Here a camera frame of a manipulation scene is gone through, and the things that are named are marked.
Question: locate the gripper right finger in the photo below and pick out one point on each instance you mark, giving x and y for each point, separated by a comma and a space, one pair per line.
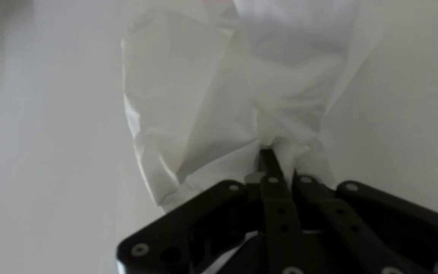
375, 224

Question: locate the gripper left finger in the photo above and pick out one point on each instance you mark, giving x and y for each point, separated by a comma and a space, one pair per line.
203, 220

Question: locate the white tissue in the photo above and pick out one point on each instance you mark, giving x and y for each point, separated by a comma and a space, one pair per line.
222, 95

